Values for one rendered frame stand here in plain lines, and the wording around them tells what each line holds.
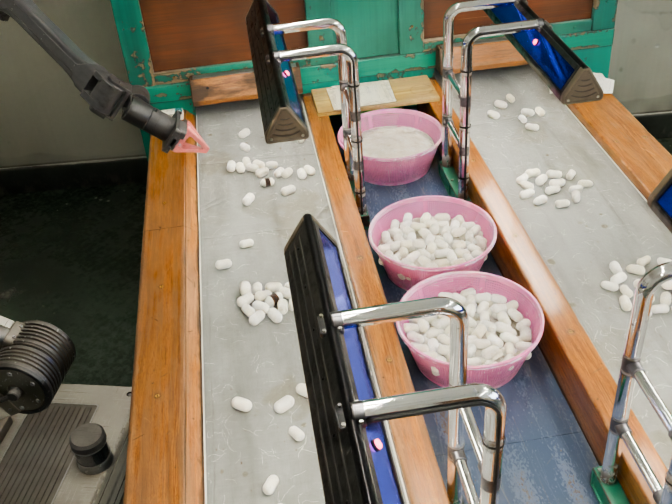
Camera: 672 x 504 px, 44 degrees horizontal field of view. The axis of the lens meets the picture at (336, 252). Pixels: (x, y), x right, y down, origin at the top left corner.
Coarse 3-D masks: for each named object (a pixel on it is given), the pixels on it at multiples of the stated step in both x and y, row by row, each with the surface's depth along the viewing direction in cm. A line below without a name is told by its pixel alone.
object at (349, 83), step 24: (288, 24) 177; (312, 24) 177; (336, 24) 178; (312, 48) 165; (336, 48) 165; (360, 120) 176; (360, 144) 179; (360, 168) 182; (360, 192) 185; (360, 216) 188
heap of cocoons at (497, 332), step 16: (464, 304) 159; (480, 304) 157; (496, 304) 156; (512, 304) 156; (416, 320) 154; (432, 320) 155; (448, 320) 153; (480, 320) 154; (496, 320) 155; (512, 320) 155; (528, 320) 152; (416, 336) 150; (432, 336) 151; (448, 336) 150; (480, 336) 150; (496, 336) 149; (512, 336) 148; (528, 336) 149; (432, 352) 146; (448, 352) 147; (480, 352) 149; (496, 352) 146; (512, 352) 145; (432, 368) 144; (512, 368) 143
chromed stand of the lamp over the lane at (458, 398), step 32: (320, 320) 100; (352, 320) 99; (384, 320) 99; (480, 384) 88; (352, 416) 86; (384, 416) 87; (448, 416) 113; (448, 448) 116; (480, 448) 101; (448, 480) 120
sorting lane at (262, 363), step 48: (288, 144) 213; (240, 192) 195; (240, 240) 179; (336, 240) 177; (240, 336) 154; (288, 336) 153; (240, 384) 144; (288, 384) 143; (240, 432) 135; (288, 432) 134; (240, 480) 127; (288, 480) 127
